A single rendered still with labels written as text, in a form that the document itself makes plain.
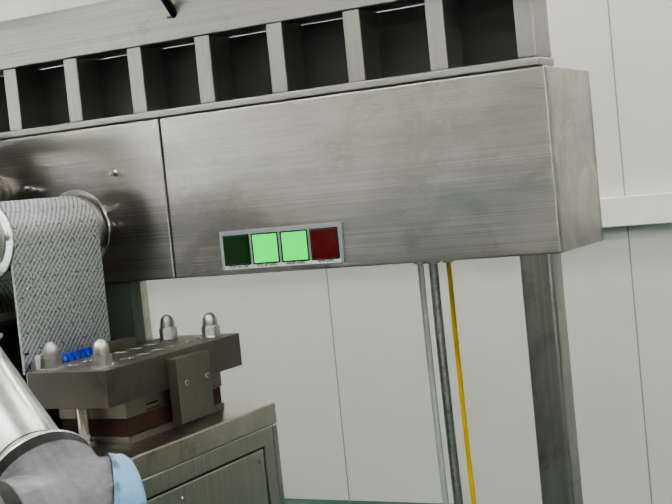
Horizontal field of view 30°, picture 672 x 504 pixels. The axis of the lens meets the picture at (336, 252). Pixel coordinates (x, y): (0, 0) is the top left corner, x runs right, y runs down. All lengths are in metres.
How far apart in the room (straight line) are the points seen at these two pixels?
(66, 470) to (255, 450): 1.07
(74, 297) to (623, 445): 2.66
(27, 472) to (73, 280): 1.05
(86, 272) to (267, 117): 0.43
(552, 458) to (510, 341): 2.34
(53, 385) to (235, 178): 0.50
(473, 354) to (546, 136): 2.67
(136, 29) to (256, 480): 0.86
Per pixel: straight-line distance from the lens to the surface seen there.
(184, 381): 2.15
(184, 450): 2.08
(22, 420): 1.32
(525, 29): 2.04
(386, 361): 4.78
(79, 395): 2.05
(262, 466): 2.29
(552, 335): 2.21
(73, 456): 1.26
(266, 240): 2.23
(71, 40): 2.49
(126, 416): 2.07
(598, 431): 4.54
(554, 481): 2.27
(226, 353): 2.30
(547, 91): 2.02
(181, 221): 2.33
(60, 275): 2.24
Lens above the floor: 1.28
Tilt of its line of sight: 3 degrees down
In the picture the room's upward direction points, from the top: 6 degrees counter-clockwise
